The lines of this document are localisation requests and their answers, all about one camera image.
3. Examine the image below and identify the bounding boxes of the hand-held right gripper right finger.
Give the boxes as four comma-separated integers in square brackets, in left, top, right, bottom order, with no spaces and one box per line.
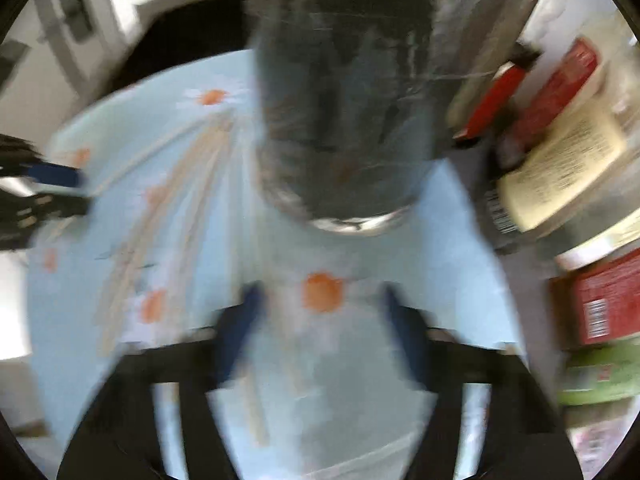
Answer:
[384,284,583,480]

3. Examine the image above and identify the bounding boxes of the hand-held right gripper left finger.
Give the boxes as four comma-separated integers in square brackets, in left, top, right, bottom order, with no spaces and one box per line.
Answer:
[57,284,264,480]

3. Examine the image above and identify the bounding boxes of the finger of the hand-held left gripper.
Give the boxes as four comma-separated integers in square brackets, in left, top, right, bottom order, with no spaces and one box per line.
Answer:
[0,134,84,188]
[0,194,92,252]

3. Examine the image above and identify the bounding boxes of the light blue floral tablecloth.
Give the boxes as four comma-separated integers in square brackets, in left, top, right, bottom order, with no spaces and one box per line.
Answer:
[25,50,531,480]

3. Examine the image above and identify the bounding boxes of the black cooktop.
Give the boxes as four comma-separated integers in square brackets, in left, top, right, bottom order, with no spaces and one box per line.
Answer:
[107,0,253,93]

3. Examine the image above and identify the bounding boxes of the small cream label bottle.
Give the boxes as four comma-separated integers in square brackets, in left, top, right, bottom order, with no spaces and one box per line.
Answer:
[479,105,632,257]

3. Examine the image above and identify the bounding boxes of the pink printed packet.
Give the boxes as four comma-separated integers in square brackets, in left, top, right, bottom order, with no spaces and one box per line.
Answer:
[570,417,633,476]

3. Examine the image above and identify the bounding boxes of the red packet with black end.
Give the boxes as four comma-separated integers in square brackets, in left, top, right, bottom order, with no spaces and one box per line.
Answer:
[452,59,528,142]

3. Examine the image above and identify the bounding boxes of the red label glass bottle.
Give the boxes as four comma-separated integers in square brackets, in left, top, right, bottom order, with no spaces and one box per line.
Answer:
[514,39,601,148]

